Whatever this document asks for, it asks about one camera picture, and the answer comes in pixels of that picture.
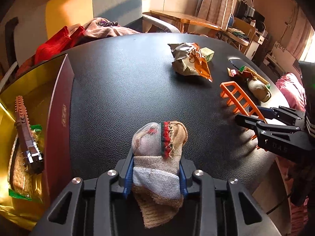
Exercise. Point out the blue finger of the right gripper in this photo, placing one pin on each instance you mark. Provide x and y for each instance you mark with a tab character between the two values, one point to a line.
281	116
265	130

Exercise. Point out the black oval headrest cushion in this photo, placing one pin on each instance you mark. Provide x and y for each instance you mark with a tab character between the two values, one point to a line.
237	63

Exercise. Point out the brown toy block crocodile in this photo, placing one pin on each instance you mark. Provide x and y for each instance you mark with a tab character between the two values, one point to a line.
32	156

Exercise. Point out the red snack wrapper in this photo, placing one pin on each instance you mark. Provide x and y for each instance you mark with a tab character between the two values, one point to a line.
233	73

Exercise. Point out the rolled white sock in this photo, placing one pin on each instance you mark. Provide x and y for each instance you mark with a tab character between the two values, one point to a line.
259	89

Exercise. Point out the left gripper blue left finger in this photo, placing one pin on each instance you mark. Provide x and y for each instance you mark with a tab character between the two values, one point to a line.
84	207

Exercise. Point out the white folding chair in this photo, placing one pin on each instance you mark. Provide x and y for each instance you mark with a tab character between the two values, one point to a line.
234	37

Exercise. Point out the striped beige worn sock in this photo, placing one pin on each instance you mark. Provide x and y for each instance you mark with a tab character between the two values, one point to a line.
157	151

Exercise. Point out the long biscuit packet green ends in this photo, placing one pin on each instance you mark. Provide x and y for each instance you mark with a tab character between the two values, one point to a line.
248	71

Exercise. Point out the wooden side table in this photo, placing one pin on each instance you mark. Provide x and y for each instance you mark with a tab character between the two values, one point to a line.
184	20

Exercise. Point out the green cracker packet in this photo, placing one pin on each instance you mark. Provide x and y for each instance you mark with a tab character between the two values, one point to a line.
22	184

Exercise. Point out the yellow grey sofa chair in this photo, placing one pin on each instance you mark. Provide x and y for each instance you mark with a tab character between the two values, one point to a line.
47	19

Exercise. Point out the pink ruffled bedding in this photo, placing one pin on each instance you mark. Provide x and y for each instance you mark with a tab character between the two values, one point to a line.
302	222

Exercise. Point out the pink garment with beads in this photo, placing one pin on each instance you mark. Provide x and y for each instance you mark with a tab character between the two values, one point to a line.
95	29

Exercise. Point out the white desk cabinet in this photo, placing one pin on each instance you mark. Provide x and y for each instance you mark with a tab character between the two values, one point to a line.
255	38

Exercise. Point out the beige window curtain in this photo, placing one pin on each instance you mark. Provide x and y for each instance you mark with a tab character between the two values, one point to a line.
216	11

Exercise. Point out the red cloth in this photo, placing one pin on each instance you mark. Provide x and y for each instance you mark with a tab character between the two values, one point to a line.
59	42

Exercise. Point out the orange plastic rack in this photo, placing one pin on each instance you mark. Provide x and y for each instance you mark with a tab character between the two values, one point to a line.
236	96

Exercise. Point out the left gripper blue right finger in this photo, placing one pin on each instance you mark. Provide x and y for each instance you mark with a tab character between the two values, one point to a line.
223	207

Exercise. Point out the green white small carton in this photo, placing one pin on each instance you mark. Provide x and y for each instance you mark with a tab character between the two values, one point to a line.
207	53

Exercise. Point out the orange white muffin bag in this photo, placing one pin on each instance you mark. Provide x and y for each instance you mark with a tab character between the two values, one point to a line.
188	60

